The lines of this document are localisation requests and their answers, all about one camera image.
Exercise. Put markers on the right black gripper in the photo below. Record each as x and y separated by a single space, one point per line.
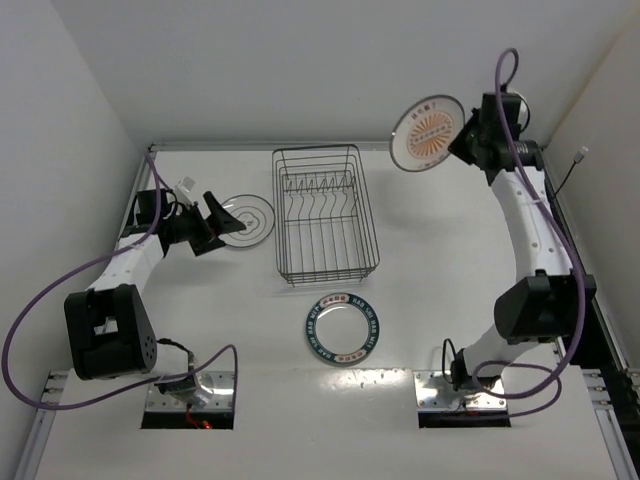
476 138

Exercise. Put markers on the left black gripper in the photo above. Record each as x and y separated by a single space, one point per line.
204 229

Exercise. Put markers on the white plate orange sunburst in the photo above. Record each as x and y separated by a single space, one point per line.
421 138

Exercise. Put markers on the white plate teal rim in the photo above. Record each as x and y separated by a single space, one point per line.
342 329

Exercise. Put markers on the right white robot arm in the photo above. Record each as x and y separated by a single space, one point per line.
550 295

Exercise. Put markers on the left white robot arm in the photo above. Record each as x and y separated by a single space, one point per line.
109 330

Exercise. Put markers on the white plate grey rings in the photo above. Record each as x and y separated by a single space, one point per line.
260 220

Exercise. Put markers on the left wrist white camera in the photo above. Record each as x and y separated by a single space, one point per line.
183 191

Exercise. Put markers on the wrist white camera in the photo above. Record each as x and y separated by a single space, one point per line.
183 191
524 116

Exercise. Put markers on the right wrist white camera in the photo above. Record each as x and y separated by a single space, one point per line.
524 116

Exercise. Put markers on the grey wire dish rack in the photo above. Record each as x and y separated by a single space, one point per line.
324 226

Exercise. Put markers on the black wall cable white plug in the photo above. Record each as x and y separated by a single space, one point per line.
576 161

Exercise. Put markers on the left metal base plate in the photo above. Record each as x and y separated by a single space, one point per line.
207 392

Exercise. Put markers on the metal base plate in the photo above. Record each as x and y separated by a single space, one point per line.
207 392
435 395

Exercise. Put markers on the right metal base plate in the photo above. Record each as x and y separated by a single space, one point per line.
435 395

